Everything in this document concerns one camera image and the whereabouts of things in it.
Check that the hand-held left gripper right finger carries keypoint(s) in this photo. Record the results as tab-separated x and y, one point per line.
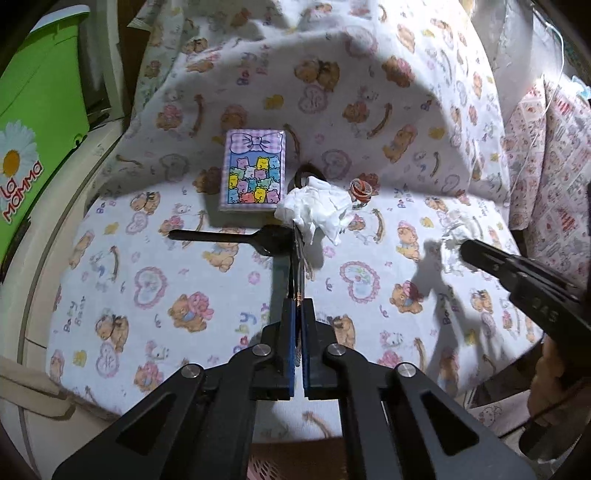
308	350

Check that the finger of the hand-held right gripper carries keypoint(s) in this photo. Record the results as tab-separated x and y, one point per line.
489	261

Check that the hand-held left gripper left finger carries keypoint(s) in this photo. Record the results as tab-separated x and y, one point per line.
288	350

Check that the small white tissue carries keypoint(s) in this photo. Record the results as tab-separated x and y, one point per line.
457	226

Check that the thin dark stick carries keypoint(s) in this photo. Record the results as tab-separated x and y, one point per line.
296	267

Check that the large white tissue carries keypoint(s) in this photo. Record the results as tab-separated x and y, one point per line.
318	212

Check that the small swirled candy wrapper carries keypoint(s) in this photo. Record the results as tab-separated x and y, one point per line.
360	190

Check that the bear print tissue packet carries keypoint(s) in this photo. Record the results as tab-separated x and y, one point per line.
254	170

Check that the person's right hand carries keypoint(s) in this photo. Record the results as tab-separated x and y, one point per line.
556	378

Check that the red patterned white cloth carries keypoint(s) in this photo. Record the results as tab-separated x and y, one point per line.
554	184

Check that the black plastic spoon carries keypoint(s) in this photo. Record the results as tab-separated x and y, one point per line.
258	240

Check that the light blue cloth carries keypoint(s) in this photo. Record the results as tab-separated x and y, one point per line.
582	87

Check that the bear print blanket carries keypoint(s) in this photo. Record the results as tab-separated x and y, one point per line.
323	92

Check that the green daisy storage box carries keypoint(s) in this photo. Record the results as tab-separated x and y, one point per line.
46	115

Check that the beige wooden bed frame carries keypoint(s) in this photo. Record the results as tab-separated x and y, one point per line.
27	323

